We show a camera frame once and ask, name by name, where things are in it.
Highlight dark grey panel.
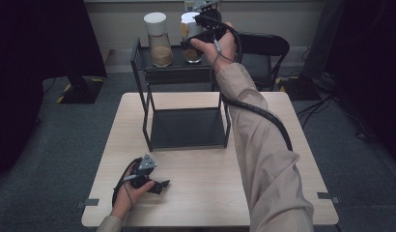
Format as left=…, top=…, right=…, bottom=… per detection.
left=301, top=0, right=346, bottom=81

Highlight person's right hand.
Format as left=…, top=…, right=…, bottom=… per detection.
left=189, top=21, right=238, bottom=74

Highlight person's left hand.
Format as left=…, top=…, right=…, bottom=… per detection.
left=110, top=161, right=156, bottom=221

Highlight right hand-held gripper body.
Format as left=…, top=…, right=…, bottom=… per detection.
left=192, top=0, right=228, bottom=42

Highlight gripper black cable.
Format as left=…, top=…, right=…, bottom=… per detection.
left=205, top=14, right=295, bottom=153
left=111, top=157, right=143, bottom=208

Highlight grey table bracket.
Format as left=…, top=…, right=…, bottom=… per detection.
left=75, top=198, right=100, bottom=209
left=316, top=191, right=342, bottom=205

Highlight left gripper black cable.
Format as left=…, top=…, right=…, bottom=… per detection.
left=111, top=157, right=143, bottom=208

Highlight black curtain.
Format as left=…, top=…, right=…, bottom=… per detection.
left=325, top=0, right=396, bottom=162
left=0, top=0, right=108, bottom=178

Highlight glass jar yellow label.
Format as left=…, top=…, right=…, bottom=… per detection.
left=180, top=12, right=205, bottom=65

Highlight glass jar white lid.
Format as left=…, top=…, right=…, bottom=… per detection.
left=143, top=12, right=174, bottom=69

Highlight gripper grey cable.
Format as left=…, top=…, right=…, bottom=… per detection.
left=123, top=174, right=140, bottom=208
left=209, top=38, right=227, bottom=85

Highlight right gripper grey cable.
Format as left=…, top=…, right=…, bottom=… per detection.
left=209, top=38, right=227, bottom=85

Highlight black stand base yellow stripes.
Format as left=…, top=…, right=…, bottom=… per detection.
left=56, top=74, right=105, bottom=105
left=275, top=74, right=324, bottom=102

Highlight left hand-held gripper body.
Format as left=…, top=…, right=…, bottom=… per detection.
left=129, top=153, right=157, bottom=189

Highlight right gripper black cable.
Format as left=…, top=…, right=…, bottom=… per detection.
left=205, top=14, right=295, bottom=153

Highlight black metal two-tier rack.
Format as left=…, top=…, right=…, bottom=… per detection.
left=129, top=36, right=238, bottom=153

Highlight black floor cables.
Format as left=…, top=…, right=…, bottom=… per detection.
left=295, top=92, right=382, bottom=144

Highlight black folding chair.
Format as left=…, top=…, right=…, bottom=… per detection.
left=236, top=31, right=291, bottom=93

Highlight left gripper grey cable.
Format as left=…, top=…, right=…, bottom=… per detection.
left=123, top=174, right=140, bottom=208

